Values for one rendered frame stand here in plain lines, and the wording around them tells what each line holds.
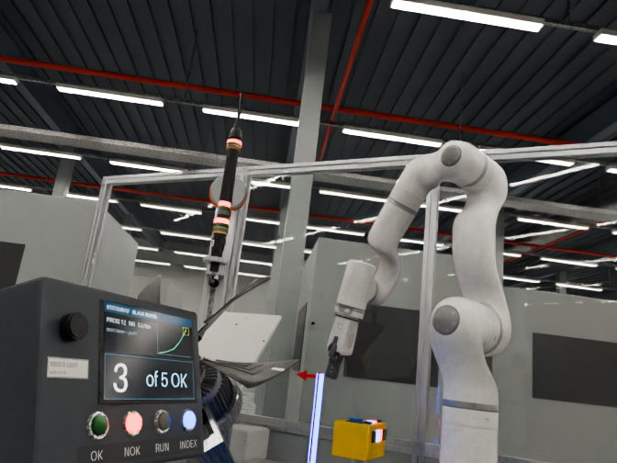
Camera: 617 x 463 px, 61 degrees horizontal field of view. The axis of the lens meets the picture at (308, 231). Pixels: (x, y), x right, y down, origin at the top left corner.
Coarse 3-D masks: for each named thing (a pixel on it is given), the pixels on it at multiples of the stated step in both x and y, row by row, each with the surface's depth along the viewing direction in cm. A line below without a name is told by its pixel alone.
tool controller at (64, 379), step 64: (0, 320) 53; (64, 320) 52; (128, 320) 61; (192, 320) 73; (0, 384) 50; (64, 384) 51; (192, 384) 69; (0, 448) 48; (64, 448) 49; (128, 448) 56; (192, 448) 66
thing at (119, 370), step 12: (108, 360) 57; (120, 360) 58; (132, 360) 60; (108, 372) 56; (120, 372) 58; (132, 372) 60; (108, 384) 56; (120, 384) 57; (132, 384) 59; (108, 396) 55; (120, 396) 57; (132, 396) 59
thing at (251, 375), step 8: (200, 360) 134; (208, 360) 133; (216, 360) 140; (224, 360) 139; (288, 360) 138; (296, 360) 136; (216, 368) 127; (224, 368) 127; (232, 368) 127; (240, 368) 127; (248, 368) 127; (256, 368) 128; (264, 368) 128; (232, 376) 123; (240, 376) 123; (248, 376) 123; (256, 376) 123; (264, 376) 123; (272, 376) 123; (248, 384) 119; (256, 384) 119
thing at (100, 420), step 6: (96, 414) 53; (102, 414) 54; (90, 420) 52; (96, 420) 53; (102, 420) 53; (90, 426) 52; (96, 426) 52; (102, 426) 53; (90, 432) 52; (96, 432) 52; (102, 432) 53; (96, 438) 52
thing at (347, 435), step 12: (336, 420) 142; (348, 420) 144; (336, 432) 141; (348, 432) 139; (360, 432) 138; (336, 444) 140; (348, 444) 138; (360, 444) 137; (372, 444) 140; (384, 444) 149; (336, 456) 139; (348, 456) 138; (360, 456) 136; (372, 456) 139
